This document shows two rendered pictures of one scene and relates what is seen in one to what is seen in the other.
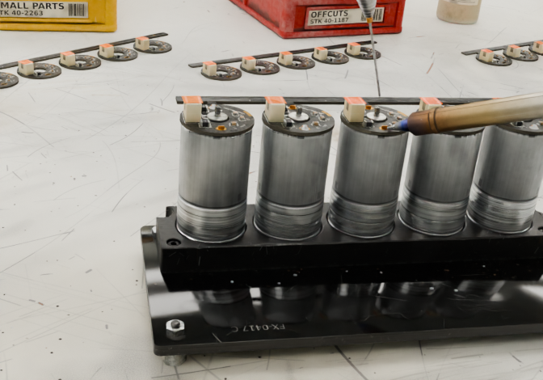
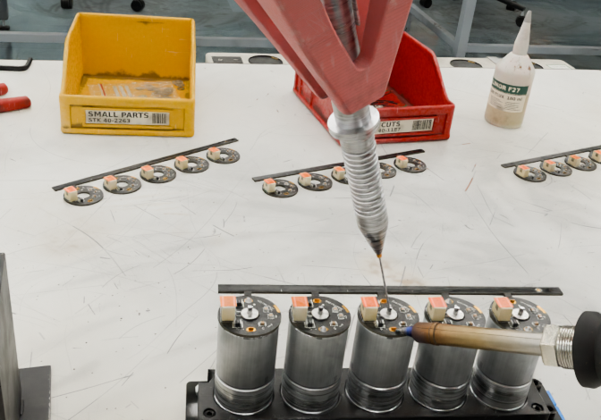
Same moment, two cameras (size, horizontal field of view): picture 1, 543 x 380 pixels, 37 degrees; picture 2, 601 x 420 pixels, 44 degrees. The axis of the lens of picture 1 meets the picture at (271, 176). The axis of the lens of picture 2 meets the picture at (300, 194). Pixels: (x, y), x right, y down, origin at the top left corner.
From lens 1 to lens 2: 0.08 m
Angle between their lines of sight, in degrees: 5
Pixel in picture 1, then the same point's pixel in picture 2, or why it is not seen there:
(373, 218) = (383, 398)
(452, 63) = (491, 178)
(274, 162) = (296, 353)
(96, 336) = not seen: outside the picture
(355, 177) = (368, 365)
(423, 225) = (427, 401)
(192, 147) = (226, 342)
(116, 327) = not seen: outside the picture
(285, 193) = (306, 378)
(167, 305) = not seen: outside the picture
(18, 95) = (101, 214)
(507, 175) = (503, 365)
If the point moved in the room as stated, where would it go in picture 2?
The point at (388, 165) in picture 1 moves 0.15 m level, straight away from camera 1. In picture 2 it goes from (395, 358) to (439, 193)
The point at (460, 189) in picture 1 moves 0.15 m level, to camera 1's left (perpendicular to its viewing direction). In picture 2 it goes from (461, 376) to (106, 320)
